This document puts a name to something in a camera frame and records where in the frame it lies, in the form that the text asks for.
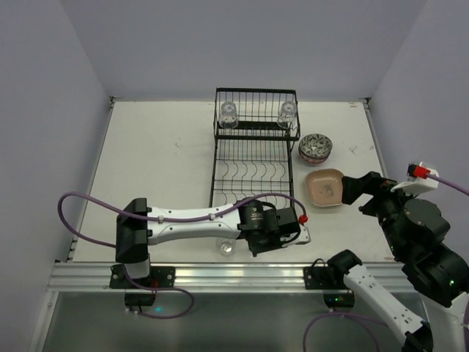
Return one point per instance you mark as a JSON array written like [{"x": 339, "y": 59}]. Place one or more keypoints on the clear drinking glass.
[
  {"x": 228, "y": 118},
  {"x": 287, "y": 114},
  {"x": 225, "y": 247}
]

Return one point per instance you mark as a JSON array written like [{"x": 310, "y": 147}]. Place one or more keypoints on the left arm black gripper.
[{"x": 260, "y": 244}]

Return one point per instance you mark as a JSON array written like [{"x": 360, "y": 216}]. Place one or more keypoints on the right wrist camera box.
[{"x": 418, "y": 180}]

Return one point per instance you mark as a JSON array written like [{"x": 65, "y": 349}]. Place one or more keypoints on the black wire dish rack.
[{"x": 255, "y": 158}]

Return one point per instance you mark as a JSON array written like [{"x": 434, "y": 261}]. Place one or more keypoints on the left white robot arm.
[{"x": 139, "y": 226}]

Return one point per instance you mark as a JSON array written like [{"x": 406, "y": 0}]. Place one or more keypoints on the aluminium mounting rail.
[{"x": 193, "y": 277}]

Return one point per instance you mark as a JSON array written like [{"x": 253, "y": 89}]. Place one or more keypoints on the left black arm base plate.
[{"x": 159, "y": 277}]

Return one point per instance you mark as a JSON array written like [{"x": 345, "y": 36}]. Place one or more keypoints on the black white leaf bowl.
[{"x": 315, "y": 145}]

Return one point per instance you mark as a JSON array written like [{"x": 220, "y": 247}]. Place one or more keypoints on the blue patterned bowl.
[{"x": 313, "y": 160}]

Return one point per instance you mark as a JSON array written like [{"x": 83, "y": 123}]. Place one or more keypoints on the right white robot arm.
[{"x": 414, "y": 229}]

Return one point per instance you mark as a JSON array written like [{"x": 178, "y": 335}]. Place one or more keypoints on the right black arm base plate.
[{"x": 319, "y": 276}]

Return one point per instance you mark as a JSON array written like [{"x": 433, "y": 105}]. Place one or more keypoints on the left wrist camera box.
[{"x": 301, "y": 237}]

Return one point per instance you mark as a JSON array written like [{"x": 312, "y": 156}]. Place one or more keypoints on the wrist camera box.
[
  {"x": 301, "y": 237},
  {"x": 418, "y": 180}
]

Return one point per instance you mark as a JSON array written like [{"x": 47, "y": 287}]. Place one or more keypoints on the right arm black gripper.
[{"x": 371, "y": 191}]

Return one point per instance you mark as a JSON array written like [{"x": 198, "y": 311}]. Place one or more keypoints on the brown square plate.
[{"x": 324, "y": 187}]

